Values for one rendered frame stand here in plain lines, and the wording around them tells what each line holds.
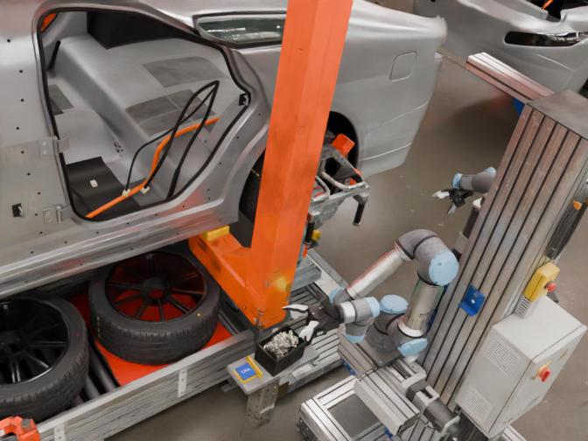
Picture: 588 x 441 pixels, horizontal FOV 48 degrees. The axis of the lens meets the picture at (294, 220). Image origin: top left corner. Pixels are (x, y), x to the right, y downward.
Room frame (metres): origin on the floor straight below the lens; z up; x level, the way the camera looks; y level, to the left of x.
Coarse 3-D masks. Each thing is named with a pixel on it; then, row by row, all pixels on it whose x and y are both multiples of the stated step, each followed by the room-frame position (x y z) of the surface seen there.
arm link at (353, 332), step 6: (348, 324) 1.73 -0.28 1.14; (354, 324) 1.71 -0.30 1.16; (348, 330) 1.72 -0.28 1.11; (354, 330) 1.71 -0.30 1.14; (360, 330) 1.71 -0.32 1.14; (366, 330) 1.73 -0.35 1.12; (348, 336) 1.72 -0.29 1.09; (354, 336) 1.71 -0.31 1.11; (360, 336) 1.71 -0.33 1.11; (354, 342) 1.71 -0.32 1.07
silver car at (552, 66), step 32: (416, 0) 5.75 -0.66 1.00; (448, 0) 5.38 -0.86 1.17; (480, 0) 5.22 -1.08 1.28; (512, 0) 5.18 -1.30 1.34; (544, 0) 5.36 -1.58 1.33; (576, 0) 5.61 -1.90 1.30; (448, 32) 5.31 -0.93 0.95; (480, 32) 5.09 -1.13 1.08; (512, 32) 4.95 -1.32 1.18; (544, 32) 4.87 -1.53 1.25; (576, 32) 4.86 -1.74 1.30; (512, 64) 4.90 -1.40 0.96; (544, 64) 4.83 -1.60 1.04; (576, 64) 4.84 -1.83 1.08
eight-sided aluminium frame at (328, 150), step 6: (330, 144) 2.98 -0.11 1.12; (324, 150) 2.95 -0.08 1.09; (330, 150) 2.92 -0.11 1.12; (336, 150) 2.94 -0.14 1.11; (324, 156) 2.89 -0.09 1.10; (330, 156) 2.92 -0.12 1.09; (336, 156) 2.95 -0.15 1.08; (342, 156) 2.98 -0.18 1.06; (342, 162) 2.99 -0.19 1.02; (348, 162) 3.02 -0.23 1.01; (342, 180) 3.08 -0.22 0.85; (348, 180) 3.05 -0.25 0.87; (336, 192) 3.06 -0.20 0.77; (306, 222) 2.93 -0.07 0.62; (318, 222) 2.94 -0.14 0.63; (324, 222) 2.97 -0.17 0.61
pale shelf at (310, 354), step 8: (304, 352) 2.15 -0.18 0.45; (312, 352) 2.16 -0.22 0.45; (240, 360) 2.02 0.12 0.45; (304, 360) 2.10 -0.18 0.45; (312, 360) 2.12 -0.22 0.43; (232, 368) 1.96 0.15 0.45; (288, 368) 2.03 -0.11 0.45; (296, 368) 2.05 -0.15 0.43; (232, 376) 1.94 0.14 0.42; (264, 376) 1.96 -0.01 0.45; (272, 376) 1.97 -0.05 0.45; (280, 376) 1.99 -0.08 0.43; (240, 384) 1.90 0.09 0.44; (248, 384) 1.90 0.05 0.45; (256, 384) 1.90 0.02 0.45; (264, 384) 1.92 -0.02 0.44; (248, 392) 1.86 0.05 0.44
